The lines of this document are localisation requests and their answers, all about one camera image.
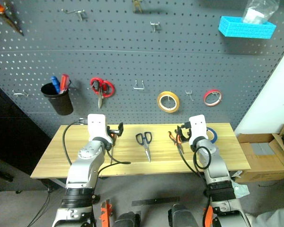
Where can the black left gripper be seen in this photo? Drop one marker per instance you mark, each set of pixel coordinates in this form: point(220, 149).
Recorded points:
point(113, 132)

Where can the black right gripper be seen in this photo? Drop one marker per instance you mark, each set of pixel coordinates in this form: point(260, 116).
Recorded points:
point(187, 132)

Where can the orange black needle-nose pliers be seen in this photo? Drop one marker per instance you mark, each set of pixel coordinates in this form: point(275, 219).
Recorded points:
point(174, 139)

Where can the blue and red scissors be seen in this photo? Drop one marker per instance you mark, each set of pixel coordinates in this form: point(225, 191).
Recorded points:
point(145, 145)

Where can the blue tape roll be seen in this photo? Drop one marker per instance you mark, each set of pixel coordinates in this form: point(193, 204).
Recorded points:
point(214, 136)

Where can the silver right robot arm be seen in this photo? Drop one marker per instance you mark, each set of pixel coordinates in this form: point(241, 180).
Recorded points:
point(215, 165)

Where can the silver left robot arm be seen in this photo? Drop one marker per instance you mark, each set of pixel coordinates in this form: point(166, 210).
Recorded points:
point(85, 165)

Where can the grey metal pegboard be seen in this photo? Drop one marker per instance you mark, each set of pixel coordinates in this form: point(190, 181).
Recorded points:
point(132, 59)

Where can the yellow tape roll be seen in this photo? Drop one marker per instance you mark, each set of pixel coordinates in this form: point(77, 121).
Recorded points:
point(159, 102)

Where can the red tape roll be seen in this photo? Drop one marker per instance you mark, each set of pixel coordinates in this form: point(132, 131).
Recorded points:
point(211, 104)

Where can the silver loop pegboard hook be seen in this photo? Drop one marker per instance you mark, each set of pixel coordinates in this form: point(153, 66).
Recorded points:
point(139, 88)

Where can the brown cup holder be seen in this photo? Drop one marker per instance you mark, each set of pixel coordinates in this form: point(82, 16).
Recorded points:
point(60, 104)

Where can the black flat strip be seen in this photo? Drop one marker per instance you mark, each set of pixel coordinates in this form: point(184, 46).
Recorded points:
point(156, 201)

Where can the dark grey rounded shape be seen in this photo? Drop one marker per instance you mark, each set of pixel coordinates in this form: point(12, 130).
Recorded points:
point(182, 216)
point(127, 220)

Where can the pale green object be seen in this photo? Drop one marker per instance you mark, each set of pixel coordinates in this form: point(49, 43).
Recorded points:
point(241, 190)

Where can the flat brown cardboard box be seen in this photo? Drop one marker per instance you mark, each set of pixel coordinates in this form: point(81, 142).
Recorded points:
point(262, 170)

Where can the open brown cardboard box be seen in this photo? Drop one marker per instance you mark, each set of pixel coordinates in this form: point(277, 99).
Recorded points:
point(278, 142)

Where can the blue plastic basket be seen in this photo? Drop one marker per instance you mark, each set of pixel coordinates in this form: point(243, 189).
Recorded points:
point(246, 30)

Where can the clear plastic bag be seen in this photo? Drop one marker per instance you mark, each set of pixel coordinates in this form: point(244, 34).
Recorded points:
point(258, 11)

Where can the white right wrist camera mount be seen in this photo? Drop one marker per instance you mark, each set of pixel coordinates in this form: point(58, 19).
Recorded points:
point(198, 130)

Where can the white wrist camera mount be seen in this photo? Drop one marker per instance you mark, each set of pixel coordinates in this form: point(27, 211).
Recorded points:
point(97, 127)
point(198, 130)

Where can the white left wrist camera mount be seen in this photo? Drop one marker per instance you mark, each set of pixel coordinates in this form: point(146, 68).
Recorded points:
point(97, 127)

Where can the orange metal bracket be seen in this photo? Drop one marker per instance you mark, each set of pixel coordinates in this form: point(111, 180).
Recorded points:
point(207, 215)
point(106, 210)

